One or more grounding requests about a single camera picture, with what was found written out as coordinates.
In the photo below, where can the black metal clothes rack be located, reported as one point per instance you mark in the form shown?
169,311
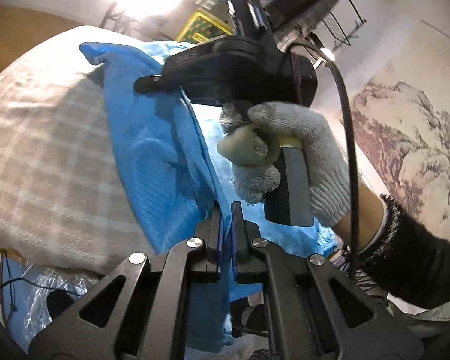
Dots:
354,3

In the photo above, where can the pile of folded dark clothes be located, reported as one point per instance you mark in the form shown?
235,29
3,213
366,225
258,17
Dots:
303,3

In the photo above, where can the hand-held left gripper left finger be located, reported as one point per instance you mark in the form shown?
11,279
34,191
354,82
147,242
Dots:
213,240

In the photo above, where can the blue garment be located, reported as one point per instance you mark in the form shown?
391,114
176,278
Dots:
157,165

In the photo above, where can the yellow green printed box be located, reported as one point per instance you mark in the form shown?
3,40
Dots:
202,28

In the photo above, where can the person's right forearm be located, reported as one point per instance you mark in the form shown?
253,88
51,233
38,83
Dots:
416,262

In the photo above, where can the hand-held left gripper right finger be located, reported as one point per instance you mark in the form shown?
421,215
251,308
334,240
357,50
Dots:
240,243

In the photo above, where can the small lamp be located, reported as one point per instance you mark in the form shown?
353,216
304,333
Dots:
327,53

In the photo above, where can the clear plastic bag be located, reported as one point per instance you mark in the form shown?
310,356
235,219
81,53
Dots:
33,288

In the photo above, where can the person's right hand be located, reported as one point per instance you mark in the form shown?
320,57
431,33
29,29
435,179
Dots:
322,165

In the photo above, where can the black white striped cloth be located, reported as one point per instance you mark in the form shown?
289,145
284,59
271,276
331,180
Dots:
371,288

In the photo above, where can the beige checked blanket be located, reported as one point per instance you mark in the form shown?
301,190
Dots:
48,150

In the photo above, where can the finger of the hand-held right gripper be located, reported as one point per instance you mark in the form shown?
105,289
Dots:
157,84

